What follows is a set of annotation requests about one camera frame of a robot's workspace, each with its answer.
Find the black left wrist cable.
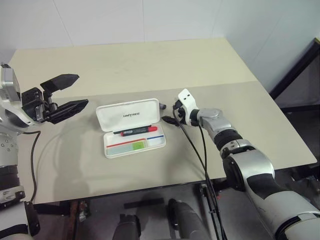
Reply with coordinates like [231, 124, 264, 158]
[22, 130, 42, 204]

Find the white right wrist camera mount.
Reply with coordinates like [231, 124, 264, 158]
[177, 88, 200, 126]

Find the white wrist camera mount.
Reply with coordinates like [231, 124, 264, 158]
[177, 88, 200, 126]
[0, 63, 35, 130]

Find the red and black marker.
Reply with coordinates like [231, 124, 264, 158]
[113, 125, 159, 138]

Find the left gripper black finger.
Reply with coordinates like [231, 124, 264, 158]
[39, 73, 80, 99]
[46, 99, 89, 125]

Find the dark rounded shape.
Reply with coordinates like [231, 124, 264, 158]
[112, 213, 141, 240]

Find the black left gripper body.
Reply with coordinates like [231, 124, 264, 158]
[21, 87, 60, 123]

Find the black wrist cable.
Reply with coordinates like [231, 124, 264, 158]
[22, 130, 42, 204]
[174, 109, 222, 240]
[198, 124, 228, 240]

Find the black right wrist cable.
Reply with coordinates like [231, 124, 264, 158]
[174, 109, 222, 240]
[198, 124, 228, 240]

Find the black cabinet frame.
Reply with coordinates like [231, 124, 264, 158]
[268, 37, 320, 118]

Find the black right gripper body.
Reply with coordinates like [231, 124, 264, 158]
[172, 99, 188, 125]

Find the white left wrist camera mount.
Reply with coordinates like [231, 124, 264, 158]
[0, 63, 35, 130]

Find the white hinged pencil case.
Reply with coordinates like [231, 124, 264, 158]
[95, 97, 167, 160]

